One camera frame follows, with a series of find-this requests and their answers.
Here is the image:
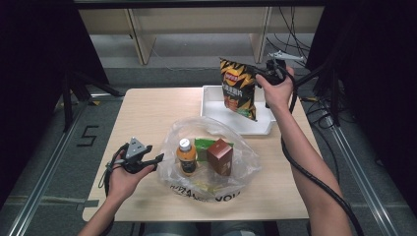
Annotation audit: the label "orange drink bottle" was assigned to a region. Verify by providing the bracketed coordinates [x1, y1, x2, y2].
[176, 138, 199, 177]

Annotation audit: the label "dark curtain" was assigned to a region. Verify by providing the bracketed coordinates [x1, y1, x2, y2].
[0, 0, 110, 207]
[306, 0, 417, 207]

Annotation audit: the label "person's left hand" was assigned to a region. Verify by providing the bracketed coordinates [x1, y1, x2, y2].
[107, 163, 156, 206]

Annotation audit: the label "clear plastic bag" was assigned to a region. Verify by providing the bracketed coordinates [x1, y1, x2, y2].
[156, 116, 263, 204]

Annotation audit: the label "right hand-held gripper cable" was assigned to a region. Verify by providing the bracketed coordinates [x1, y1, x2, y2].
[279, 63, 365, 236]

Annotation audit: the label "brown carton box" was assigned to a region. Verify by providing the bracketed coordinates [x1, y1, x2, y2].
[206, 138, 234, 177]

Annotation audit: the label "bundle of black cables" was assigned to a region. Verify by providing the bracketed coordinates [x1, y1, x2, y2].
[266, 6, 313, 77]

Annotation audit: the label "black metal stand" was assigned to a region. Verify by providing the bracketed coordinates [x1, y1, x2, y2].
[294, 63, 342, 127]
[62, 70, 122, 132]

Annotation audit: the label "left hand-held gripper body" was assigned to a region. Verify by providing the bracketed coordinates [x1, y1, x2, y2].
[123, 137, 150, 175]

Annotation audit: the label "white plastic tray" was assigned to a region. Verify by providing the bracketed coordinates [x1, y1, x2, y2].
[201, 85, 277, 137]

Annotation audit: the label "black floor cables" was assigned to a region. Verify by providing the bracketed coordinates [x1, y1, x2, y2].
[301, 94, 340, 131]

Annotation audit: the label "aluminium floor rail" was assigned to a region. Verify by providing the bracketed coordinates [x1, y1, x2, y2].
[6, 97, 90, 236]
[328, 126, 399, 236]

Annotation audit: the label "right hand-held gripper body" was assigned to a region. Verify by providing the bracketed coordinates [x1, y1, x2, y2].
[262, 50, 304, 87]

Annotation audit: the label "green snack packet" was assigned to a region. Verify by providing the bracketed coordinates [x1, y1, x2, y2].
[194, 137, 234, 162]

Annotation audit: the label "small yellow packet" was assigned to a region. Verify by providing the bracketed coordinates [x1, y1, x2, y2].
[193, 181, 217, 194]

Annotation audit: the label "person's right hand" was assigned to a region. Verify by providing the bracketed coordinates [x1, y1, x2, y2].
[255, 67, 295, 112]

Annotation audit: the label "yellow black chips bag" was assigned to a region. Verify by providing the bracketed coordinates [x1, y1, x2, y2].
[219, 57, 258, 122]

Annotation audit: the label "beige desk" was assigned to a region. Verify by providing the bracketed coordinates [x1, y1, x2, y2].
[78, 5, 326, 66]

